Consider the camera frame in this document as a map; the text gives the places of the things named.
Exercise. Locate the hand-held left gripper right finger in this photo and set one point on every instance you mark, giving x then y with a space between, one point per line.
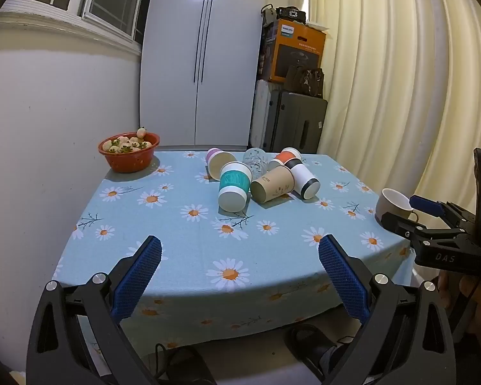
342 276

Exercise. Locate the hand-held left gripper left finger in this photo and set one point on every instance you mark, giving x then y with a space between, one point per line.
138 276

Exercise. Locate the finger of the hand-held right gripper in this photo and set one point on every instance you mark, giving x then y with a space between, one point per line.
425 204
401 224

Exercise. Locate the white mug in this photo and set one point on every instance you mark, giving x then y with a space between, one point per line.
393 204

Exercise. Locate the black-banded white paper cup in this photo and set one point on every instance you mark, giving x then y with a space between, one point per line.
302 176

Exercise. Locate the brown paper cup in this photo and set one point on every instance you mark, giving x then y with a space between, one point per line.
274 184

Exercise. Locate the orange-banded white paper cup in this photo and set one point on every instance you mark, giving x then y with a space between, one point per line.
285 155

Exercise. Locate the teal-sleeved white cup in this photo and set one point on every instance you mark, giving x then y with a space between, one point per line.
234 182

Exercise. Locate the purple-banded white paper cup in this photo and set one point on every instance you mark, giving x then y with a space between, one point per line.
218 164

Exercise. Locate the clear plastic cup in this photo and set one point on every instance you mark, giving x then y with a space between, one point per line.
255 162

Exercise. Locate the person's right hand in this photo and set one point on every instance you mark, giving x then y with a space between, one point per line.
453 290

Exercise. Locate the blue daisy print tablecloth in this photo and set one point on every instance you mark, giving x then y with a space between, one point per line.
184 248

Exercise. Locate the black sandal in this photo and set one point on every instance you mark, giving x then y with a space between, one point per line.
188 365

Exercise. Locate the red plastic bowl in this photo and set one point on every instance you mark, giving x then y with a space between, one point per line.
128 162

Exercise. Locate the cream curtain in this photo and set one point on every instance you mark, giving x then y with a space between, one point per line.
393 88

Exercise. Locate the pile of pale strawberries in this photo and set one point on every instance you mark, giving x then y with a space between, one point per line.
124 143

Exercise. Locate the grey suitcase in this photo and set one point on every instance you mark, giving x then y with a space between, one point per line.
296 124

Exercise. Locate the brown handbag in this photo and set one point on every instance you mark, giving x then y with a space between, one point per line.
304 80

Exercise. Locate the white ribbed suitcase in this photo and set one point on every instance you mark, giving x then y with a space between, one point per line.
260 112

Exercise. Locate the orange and black cardboard box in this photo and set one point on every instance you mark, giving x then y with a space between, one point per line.
294 48

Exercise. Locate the white wardrobe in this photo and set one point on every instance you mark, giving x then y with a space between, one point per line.
200 56

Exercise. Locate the grey pouch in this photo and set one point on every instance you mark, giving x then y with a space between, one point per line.
267 15

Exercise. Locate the white-framed window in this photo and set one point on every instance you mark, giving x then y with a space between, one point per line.
104 0

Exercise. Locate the black camera bag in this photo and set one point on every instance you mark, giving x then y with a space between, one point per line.
290 14

